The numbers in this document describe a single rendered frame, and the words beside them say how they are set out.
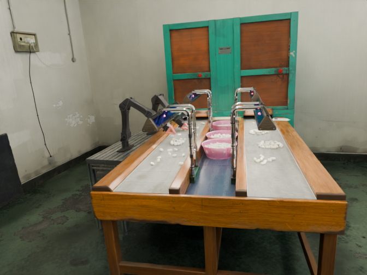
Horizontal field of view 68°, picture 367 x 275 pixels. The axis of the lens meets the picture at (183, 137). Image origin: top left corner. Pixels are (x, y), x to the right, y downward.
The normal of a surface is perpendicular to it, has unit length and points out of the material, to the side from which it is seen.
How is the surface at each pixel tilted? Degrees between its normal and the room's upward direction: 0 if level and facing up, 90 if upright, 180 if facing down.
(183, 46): 90
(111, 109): 90
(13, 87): 90
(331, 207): 90
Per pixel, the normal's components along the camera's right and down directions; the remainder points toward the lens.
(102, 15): -0.28, 0.26
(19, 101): 0.96, 0.03
